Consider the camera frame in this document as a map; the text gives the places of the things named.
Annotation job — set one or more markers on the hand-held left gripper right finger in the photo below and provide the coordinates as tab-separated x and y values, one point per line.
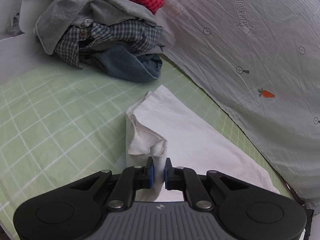
166	177

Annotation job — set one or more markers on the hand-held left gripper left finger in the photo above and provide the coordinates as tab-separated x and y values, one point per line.
151	177

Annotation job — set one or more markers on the white shirt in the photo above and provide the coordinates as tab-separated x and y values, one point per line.
187	135

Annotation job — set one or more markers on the green grid bed sheet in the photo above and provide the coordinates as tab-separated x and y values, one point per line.
62	110

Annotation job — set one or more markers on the blue denim jeans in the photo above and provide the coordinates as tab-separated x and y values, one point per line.
130	67

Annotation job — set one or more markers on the grey carrot print sheet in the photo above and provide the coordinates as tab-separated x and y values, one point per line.
250	55

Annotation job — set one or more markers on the white bedding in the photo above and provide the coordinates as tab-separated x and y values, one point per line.
27	17

